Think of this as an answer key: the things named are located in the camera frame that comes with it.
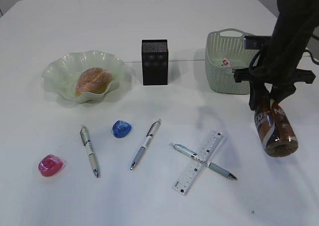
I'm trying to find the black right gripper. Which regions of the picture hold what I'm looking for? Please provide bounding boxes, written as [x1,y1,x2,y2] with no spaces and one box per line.
[234,0,319,111]

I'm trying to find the brown coffee drink bottle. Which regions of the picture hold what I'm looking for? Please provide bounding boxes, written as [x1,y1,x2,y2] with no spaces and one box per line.
[254,97,299,157]

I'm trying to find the pink paper ball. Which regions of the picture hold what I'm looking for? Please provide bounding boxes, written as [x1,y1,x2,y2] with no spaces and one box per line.
[221,58,231,67]

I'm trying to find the sugared bread bun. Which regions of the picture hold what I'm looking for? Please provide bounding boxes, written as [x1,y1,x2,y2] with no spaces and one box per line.
[75,67,112,96]

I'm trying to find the green plastic woven basket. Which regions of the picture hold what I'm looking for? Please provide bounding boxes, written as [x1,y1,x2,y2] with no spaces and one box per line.
[205,28,257,95]

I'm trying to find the grey grip right pen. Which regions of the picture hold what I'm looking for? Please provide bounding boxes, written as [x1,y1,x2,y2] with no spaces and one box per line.
[169,143,237,180]

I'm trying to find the grey grip pen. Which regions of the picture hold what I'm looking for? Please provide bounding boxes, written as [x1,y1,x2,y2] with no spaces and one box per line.
[169,143,237,180]
[130,119,161,170]

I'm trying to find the black mesh pen holder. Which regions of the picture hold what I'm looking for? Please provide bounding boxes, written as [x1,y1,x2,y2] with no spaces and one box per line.
[141,39,168,85]

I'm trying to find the grey grip middle pen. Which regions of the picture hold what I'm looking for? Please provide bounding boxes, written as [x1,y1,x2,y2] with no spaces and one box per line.
[130,119,161,170]

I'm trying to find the green wavy glass plate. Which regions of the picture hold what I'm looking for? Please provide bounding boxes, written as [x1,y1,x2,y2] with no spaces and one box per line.
[42,50,125,103]

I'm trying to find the beige retractable pen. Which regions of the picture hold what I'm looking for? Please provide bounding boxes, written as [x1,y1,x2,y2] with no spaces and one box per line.
[80,125,100,178]

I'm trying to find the clear plastic ruler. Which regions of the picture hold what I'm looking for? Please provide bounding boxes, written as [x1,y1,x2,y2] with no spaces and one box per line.
[169,130,224,196]

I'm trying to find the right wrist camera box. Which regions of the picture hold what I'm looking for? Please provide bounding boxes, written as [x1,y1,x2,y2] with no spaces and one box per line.
[243,35,271,50]

